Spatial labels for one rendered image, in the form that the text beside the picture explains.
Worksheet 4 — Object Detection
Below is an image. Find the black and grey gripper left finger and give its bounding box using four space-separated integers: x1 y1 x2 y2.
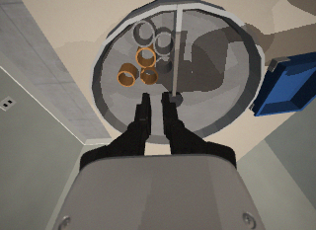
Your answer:
79 93 152 172

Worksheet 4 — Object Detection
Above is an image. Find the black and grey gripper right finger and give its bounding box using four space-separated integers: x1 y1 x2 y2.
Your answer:
162 92 237 170

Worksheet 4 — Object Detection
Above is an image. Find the bronze bushing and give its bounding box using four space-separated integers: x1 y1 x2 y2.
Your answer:
135 43 156 68
117 63 137 87
140 65 158 85

